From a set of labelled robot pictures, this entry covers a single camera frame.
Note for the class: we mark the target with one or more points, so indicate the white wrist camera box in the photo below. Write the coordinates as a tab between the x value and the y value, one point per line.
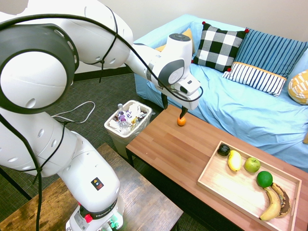
190	85

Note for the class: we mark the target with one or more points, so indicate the black white checked pillow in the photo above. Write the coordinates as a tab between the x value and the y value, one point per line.
216	48

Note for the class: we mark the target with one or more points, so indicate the yellow banana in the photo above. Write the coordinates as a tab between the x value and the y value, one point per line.
273	204

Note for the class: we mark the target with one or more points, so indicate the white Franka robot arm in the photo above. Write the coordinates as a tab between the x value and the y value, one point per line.
36	79

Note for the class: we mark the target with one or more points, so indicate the blue striped pillow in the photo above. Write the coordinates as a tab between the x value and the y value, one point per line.
269	53

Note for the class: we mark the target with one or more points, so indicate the orange tangerine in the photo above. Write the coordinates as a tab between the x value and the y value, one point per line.
181	122

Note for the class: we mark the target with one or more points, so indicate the clear plastic water bottle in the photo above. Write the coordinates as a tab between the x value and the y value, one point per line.
122	118

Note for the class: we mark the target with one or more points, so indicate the yellow patterned bolster pillow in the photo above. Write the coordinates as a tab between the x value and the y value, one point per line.
299	87

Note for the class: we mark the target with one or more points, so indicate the crumpled white paper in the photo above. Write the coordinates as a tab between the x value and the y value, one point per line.
133	108

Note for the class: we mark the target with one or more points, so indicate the mustard yellow pillow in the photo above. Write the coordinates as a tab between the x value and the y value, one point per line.
160	48

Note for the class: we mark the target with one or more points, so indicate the beige trash bin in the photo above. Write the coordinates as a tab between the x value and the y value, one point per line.
134	131

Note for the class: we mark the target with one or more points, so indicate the brown overripe banana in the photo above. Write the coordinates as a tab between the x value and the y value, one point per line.
285	201

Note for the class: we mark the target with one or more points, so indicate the green lime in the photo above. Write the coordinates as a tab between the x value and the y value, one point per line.
264	179

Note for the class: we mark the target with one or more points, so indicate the yellow lemon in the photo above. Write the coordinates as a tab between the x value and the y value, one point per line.
234	160

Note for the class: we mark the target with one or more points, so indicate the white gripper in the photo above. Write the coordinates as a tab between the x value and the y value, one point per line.
190	103

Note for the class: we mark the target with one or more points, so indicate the green apple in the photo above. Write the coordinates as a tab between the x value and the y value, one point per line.
252	164

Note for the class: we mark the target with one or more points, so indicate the light blue sofa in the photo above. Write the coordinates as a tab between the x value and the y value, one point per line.
240	115

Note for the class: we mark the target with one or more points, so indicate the reddish wooden coffee table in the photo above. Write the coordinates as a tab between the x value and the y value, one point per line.
173	149

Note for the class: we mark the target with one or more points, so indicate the black avocado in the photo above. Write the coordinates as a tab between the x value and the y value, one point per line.
223	150

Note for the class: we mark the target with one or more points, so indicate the rustic wooden robot table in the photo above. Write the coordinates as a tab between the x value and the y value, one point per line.
144	192

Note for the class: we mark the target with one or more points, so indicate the white navy striped pillow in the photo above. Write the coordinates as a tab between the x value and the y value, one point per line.
255	78

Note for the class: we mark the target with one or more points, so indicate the light wooden tray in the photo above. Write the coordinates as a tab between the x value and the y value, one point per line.
231	185

